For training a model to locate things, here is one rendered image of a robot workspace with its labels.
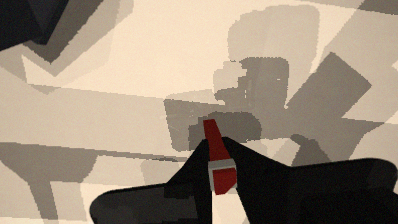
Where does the grey metal panel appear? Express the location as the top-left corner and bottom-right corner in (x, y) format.
(0, 0), (69, 51)

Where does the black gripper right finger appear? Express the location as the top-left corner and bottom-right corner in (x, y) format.
(222, 136), (398, 224)

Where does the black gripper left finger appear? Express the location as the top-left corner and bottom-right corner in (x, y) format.
(89, 139), (213, 224)

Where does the dark red peg with grey band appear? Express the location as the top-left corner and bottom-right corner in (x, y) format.
(203, 119), (237, 195)

